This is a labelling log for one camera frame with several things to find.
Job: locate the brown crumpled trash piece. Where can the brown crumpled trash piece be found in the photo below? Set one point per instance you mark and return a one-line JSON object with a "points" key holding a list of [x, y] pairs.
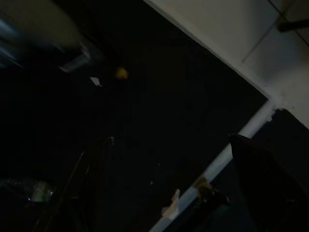
{"points": [[208, 191]]}

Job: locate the crumpled white paper piece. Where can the crumpled white paper piece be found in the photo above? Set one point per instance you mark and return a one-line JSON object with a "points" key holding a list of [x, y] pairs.
{"points": [[172, 205]]}

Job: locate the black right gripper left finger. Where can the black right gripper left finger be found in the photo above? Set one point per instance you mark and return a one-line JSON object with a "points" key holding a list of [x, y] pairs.
{"points": [[82, 193]]}

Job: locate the small white paper scrap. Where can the small white paper scrap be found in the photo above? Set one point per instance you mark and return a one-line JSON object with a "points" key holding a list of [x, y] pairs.
{"points": [[95, 81]]}

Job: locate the yellow round trash piece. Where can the yellow round trash piece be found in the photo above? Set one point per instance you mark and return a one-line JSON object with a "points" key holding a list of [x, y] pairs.
{"points": [[121, 72]]}

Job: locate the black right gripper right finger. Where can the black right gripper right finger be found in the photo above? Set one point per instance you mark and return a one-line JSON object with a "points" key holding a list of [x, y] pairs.
{"points": [[270, 188]]}

